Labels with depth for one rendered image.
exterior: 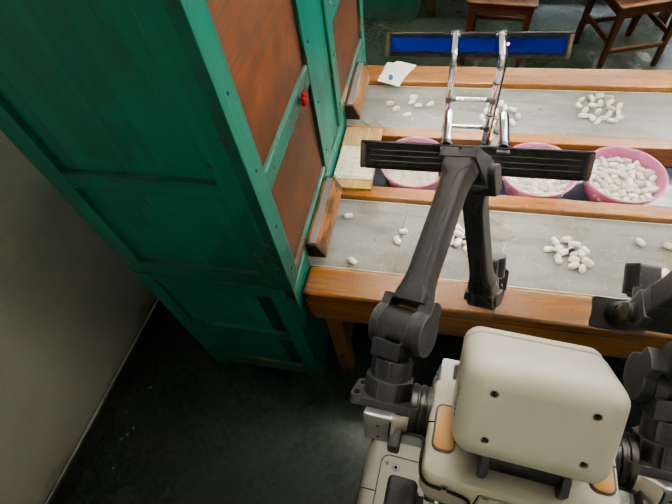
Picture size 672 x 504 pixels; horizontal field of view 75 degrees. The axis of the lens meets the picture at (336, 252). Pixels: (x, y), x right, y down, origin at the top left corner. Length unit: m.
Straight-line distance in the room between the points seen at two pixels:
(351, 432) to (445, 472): 1.30
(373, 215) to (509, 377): 1.05
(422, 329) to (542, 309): 0.71
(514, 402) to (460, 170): 0.44
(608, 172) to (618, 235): 0.28
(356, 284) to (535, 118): 1.04
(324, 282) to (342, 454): 0.86
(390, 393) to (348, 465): 1.24
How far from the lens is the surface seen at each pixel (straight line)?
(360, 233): 1.54
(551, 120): 2.02
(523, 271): 1.51
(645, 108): 2.19
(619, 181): 1.85
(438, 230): 0.84
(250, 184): 0.96
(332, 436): 2.03
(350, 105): 1.85
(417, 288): 0.80
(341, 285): 1.41
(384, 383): 0.78
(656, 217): 1.75
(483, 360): 0.65
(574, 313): 1.45
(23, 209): 1.79
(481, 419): 0.67
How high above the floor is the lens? 1.98
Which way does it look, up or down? 55 degrees down
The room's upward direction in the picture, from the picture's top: 11 degrees counter-clockwise
